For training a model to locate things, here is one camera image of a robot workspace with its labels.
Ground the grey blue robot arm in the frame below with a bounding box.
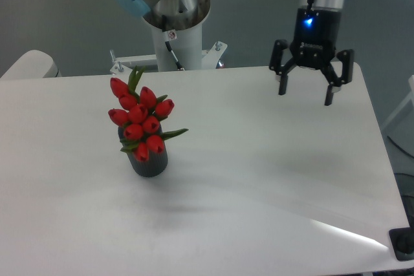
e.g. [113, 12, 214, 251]
[116, 0, 354, 105]

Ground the black floor cable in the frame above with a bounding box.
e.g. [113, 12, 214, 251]
[387, 134, 414, 157]

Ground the white metal base frame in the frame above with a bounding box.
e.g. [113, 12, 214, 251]
[109, 41, 228, 75]

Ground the white furniture frame right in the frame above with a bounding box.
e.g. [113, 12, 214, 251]
[380, 76, 413, 133]

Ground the white chair back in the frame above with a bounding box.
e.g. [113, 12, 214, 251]
[1, 50, 62, 81]

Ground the red tulip bouquet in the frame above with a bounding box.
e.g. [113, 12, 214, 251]
[108, 66, 188, 163]

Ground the dark grey ribbed vase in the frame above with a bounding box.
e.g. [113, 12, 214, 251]
[118, 127, 168, 178]

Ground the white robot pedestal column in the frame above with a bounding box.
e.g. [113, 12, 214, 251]
[150, 26, 202, 72]

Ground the black device at table edge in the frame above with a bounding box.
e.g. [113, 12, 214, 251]
[389, 228, 413, 261]

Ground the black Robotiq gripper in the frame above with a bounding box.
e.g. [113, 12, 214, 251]
[268, 8, 354, 106]

